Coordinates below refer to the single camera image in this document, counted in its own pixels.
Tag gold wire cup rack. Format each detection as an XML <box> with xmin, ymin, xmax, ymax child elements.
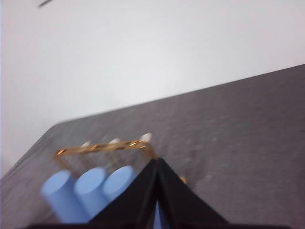
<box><xmin>54</xmin><ymin>132</ymin><xmax>188</xmax><ymax>185</ymax></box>

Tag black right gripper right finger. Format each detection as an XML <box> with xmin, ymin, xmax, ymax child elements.
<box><xmin>158</xmin><ymin>156</ymin><xmax>230</xmax><ymax>225</ymax></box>

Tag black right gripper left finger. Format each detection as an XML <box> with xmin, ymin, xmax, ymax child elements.
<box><xmin>88</xmin><ymin>158</ymin><xmax>160</xmax><ymax>225</ymax></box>

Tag light blue ribbed cup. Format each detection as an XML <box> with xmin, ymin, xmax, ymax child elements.
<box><xmin>73</xmin><ymin>167</ymin><xmax>111</xmax><ymax>220</ymax></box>
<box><xmin>102</xmin><ymin>165</ymin><xmax>139</xmax><ymax>204</ymax></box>
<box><xmin>41</xmin><ymin>170</ymin><xmax>89</xmax><ymax>224</ymax></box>

